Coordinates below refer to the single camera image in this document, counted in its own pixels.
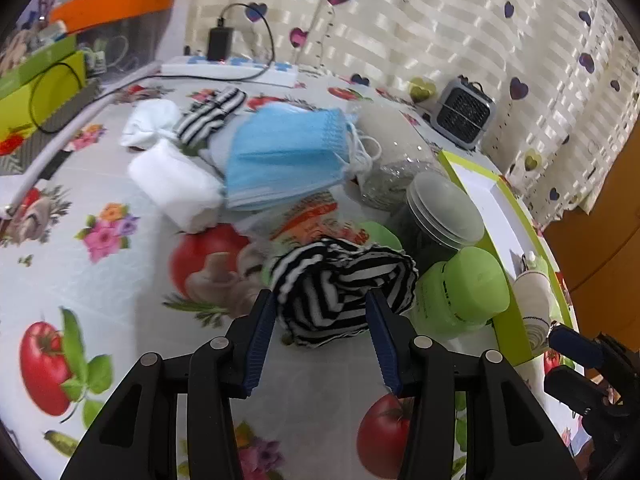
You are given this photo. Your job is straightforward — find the light green plastic jar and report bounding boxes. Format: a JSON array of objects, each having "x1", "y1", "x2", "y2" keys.
[{"x1": 412, "y1": 247, "x2": 511, "y2": 339}]

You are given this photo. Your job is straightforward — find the grey zigzag patterned box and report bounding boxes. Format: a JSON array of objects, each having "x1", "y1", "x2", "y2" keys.
[{"x1": 42, "y1": 77, "x2": 104, "y2": 129}]

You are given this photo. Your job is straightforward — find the small grey fan heater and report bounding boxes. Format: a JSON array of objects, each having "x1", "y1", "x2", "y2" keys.
[{"x1": 432, "y1": 75, "x2": 499, "y2": 151}]

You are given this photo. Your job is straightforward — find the dark jar with clear lid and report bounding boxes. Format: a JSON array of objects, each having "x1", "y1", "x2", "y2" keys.
[{"x1": 390, "y1": 171, "x2": 486, "y2": 262}]

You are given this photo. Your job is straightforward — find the cream curtain with hearts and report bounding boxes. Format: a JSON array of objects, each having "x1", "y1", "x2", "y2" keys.
[{"x1": 184, "y1": 0, "x2": 640, "y2": 223}]

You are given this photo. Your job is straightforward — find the yellow-green cardboard box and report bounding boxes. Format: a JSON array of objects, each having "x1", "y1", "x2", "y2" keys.
[{"x1": 437, "y1": 150, "x2": 574, "y2": 367}]

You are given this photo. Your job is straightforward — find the black white striped sock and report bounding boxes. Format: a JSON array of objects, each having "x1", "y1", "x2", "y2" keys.
[
  {"x1": 270, "y1": 236, "x2": 419, "y2": 349},
  {"x1": 174, "y1": 87, "x2": 249, "y2": 149}
]

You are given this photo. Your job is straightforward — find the floral tomato printed tablecloth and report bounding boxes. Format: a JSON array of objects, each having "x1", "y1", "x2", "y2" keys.
[{"x1": 0, "y1": 64, "x2": 596, "y2": 480}]

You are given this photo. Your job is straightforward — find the white towel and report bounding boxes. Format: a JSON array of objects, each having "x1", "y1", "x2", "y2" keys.
[{"x1": 127, "y1": 140, "x2": 226, "y2": 234}]

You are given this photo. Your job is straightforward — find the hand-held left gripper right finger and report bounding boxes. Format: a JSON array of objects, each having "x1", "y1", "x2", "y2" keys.
[{"x1": 365, "y1": 290, "x2": 583, "y2": 480}]

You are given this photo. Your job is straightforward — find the thin black cable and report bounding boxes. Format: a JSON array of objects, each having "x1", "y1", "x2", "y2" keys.
[{"x1": 28, "y1": 62, "x2": 89, "y2": 134}]

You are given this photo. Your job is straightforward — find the clear plastic bag orange print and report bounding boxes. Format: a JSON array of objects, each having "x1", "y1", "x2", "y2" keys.
[{"x1": 234, "y1": 191, "x2": 372, "y2": 261}]

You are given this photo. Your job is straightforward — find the orange plastic bin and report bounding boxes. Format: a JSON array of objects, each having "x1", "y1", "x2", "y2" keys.
[{"x1": 50, "y1": 0, "x2": 176, "y2": 36}]

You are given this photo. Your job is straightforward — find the black charger cable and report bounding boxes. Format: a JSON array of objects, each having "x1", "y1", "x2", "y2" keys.
[{"x1": 216, "y1": 2, "x2": 277, "y2": 82}]

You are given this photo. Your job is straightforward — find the white bent tube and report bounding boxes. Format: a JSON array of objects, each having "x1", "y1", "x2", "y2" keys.
[{"x1": 0, "y1": 66, "x2": 164, "y2": 219}]

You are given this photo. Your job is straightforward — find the dark doodle-printed container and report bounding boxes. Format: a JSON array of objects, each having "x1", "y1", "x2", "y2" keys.
[{"x1": 75, "y1": 7, "x2": 173, "y2": 78}]

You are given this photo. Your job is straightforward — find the brown wooden door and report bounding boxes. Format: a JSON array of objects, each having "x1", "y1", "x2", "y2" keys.
[{"x1": 542, "y1": 122, "x2": 640, "y2": 378}]

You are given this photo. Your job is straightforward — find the white power strip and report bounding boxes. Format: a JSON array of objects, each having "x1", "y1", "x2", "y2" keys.
[{"x1": 160, "y1": 54, "x2": 299, "y2": 89}]

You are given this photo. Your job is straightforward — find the black charger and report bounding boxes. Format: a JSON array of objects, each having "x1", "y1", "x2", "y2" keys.
[{"x1": 207, "y1": 26, "x2": 234, "y2": 61}]

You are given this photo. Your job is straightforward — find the stack of blue face masks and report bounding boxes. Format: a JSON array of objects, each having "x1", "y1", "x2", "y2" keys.
[{"x1": 222, "y1": 105, "x2": 384, "y2": 212}]

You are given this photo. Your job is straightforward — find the green cardboard box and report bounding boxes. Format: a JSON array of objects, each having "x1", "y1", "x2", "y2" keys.
[{"x1": 0, "y1": 35, "x2": 89, "y2": 144}]

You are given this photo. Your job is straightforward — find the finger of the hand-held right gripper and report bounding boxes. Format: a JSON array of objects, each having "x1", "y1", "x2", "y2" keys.
[
  {"x1": 549, "y1": 324, "x2": 608, "y2": 368},
  {"x1": 544, "y1": 366, "x2": 611, "y2": 411}
]

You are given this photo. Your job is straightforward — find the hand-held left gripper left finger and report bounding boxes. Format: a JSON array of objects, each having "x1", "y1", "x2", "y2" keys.
[{"x1": 60, "y1": 287, "x2": 278, "y2": 480}]

